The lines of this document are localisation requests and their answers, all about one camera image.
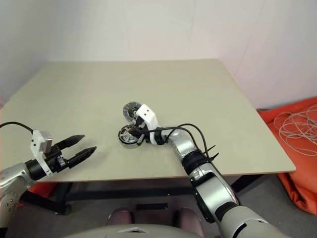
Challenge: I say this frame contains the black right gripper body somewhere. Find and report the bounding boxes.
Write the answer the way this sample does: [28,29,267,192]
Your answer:
[134,116,151,140]

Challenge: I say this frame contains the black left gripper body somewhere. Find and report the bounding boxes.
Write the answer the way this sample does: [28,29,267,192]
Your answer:
[45,144,72,175]

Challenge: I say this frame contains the black table frame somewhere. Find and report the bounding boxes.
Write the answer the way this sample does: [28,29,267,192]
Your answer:
[19,173,264,216]

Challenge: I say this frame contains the silver motor housing copper windings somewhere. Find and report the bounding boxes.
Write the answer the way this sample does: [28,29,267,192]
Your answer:
[117,124,143,148]

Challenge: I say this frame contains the dark maroon rounded shape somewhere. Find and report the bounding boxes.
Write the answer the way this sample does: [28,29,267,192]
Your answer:
[172,207,206,237]
[106,207,135,227]

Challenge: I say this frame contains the white coiled cable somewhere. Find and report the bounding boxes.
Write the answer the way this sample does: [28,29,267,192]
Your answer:
[273,104,317,157]

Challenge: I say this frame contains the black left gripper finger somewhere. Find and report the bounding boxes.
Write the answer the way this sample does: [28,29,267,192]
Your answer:
[55,134,86,151]
[66,146,98,168]

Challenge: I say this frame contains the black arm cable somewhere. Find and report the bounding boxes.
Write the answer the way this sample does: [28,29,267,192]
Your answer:
[0,121,35,135]
[148,123,211,159]

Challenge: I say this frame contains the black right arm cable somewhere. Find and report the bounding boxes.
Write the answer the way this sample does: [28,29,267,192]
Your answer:
[148,123,211,159]

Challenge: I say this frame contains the black spoked rotor ring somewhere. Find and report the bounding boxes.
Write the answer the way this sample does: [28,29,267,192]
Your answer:
[119,125,139,144]

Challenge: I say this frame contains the black cable tie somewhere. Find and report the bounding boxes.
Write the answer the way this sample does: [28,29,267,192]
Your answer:
[202,144,220,165]

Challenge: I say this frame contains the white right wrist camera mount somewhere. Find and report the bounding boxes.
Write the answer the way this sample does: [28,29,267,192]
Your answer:
[137,104,159,145]

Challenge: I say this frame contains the orange fabric bean bag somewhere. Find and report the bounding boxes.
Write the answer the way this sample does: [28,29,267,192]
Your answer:
[257,96,317,216]
[17,182,56,207]

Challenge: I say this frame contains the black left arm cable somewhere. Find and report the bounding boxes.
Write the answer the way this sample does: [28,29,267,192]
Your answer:
[0,121,35,135]

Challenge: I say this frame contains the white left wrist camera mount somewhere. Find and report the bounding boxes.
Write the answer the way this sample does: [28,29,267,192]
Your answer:
[29,129,54,177]

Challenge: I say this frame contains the grey motor lid circuit board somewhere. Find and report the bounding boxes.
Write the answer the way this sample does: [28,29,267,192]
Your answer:
[122,101,144,122]

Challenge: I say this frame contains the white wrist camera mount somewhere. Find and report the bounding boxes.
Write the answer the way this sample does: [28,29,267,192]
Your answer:
[137,104,159,145]
[29,129,54,177]

